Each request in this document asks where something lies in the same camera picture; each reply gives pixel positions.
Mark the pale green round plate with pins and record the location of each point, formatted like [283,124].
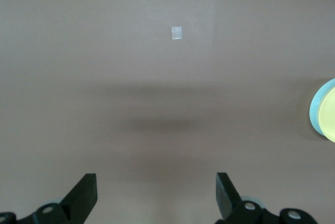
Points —
[314,106]

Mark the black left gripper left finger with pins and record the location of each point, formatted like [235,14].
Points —
[81,200]

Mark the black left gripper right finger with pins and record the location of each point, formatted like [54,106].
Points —
[227,200]

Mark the yellow round plate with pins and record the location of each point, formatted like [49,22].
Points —
[328,116]

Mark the small clear tape piece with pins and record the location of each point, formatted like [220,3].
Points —
[176,33]

